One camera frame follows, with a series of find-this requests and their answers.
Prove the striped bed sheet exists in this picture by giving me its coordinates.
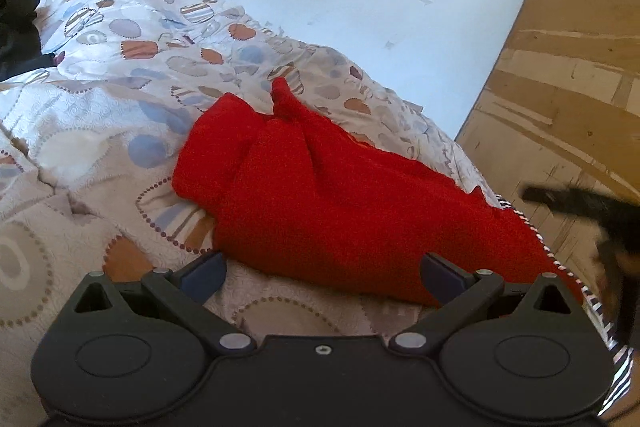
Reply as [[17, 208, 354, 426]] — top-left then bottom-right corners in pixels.
[[492, 193, 635, 419]]

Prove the red knit garment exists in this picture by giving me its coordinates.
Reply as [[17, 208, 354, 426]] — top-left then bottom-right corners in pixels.
[[171, 77, 583, 308]]

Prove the wooden furniture panel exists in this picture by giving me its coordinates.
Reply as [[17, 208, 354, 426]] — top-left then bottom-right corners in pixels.
[[454, 0, 640, 308]]

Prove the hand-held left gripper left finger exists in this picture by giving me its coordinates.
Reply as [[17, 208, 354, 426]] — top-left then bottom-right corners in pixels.
[[74, 251, 257, 354]]

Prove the black garment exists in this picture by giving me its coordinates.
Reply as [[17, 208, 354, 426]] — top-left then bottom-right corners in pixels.
[[0, 0, 57, 82]]

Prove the circle patterned bedspread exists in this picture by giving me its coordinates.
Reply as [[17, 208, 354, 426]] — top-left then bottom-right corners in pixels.
[[0, 0, 506, 343]]

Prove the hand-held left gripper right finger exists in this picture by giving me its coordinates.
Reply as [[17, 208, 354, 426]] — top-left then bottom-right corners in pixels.
[[389, 252, 572, 355]]

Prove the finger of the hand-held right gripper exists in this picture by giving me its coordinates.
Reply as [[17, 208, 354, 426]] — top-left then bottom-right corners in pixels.
[[521, 185, 607, 220]]

